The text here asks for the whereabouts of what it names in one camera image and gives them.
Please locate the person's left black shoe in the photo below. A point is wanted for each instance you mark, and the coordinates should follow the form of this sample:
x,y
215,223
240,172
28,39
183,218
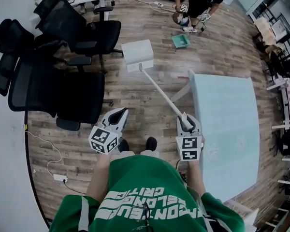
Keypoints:
x,y
123,145

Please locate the person's green printed sweatshirt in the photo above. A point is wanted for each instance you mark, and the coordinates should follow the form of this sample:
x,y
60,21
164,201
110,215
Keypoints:
x,y
145,182

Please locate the pale blue table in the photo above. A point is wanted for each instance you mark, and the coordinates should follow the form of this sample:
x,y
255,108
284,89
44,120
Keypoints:
x,y
227,134

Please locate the green dustpan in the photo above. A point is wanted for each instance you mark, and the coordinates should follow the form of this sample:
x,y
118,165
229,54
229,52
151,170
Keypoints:
x,y
181,41

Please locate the wooden floor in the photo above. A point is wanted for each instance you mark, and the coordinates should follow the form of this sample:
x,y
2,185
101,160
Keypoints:
x,y
145,100

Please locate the white desk with black edge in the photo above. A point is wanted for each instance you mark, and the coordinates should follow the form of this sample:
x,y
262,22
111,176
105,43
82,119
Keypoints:
x,y
4,178

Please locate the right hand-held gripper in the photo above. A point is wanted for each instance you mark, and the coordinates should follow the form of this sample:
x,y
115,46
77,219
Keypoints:
x,y
189,147

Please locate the person's black shoe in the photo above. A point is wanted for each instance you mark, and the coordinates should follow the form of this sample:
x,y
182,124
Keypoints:
x,y
123,145
151,143

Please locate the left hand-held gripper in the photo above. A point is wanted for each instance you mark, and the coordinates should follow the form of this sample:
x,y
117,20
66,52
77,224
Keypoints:
x,y
102,139

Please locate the black metal rack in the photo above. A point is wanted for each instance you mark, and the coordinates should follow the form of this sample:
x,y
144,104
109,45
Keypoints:
x,y
275,11

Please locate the person's left forearm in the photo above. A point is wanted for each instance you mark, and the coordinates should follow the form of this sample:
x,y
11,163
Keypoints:
x,y
99,178

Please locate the cardboard boxes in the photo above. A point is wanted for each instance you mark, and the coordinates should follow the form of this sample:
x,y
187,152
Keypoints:
x,y
264,29

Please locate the person's right forearm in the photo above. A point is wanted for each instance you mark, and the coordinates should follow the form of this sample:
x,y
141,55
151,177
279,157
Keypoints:
x,y
195,178

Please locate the white desk with checkered cloth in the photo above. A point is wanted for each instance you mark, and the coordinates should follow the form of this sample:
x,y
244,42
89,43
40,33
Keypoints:
x,y
288,100

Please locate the black mesh office chair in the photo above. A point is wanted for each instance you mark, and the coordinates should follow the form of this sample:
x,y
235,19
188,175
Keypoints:
x,y
12,37
70,25
50,93

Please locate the person's right black shoe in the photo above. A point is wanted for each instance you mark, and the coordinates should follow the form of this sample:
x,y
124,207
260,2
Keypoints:
x,y
151,143

